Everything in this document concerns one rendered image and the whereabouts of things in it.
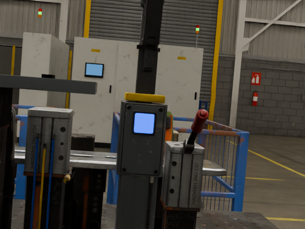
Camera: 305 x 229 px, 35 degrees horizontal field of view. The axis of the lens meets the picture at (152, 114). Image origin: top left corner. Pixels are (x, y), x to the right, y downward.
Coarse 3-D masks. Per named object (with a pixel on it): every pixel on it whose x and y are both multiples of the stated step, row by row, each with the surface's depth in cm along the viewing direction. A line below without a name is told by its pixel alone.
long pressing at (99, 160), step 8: (16, 152) 106; (24, 152) 109; (72, 152) 113; (80, 152) 114; (88, 152) 115; (96, 152) 116; (104, 152) 117; (16, 160) 98; (24, 160) 99; (72, 160) 100; (80, 160) 100; (88, 160) 100; (96, 160) 101; (104, 160) 104; (112, 160) 105; (208, 160) 117; (96, 168) 100; (104, 168) 100; (112, 168) 101; (208, 168) 103; (216, 168) 104
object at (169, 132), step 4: (168, 112) 124; (168, 116) 124; (172, 116) 124; (168, 120) 123; (172, 120) 124; (168, 124) 123; (172, 124) 124; (168, 128) 124; (172, 128) 124; (168, 132) 124; (168, 136) 123; (168, 140) 123; (164, 148) 123; (164, 152) 122
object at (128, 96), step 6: (126, 96) 73; (132, 96) 73; (138, 96) 73; (144, 96) 73; (150, 96) 73; (156, 96) 73; (162, 96) 73; (144, 102) 75; (150, 102) 75; (156, 102) 73; (162, 102) 73
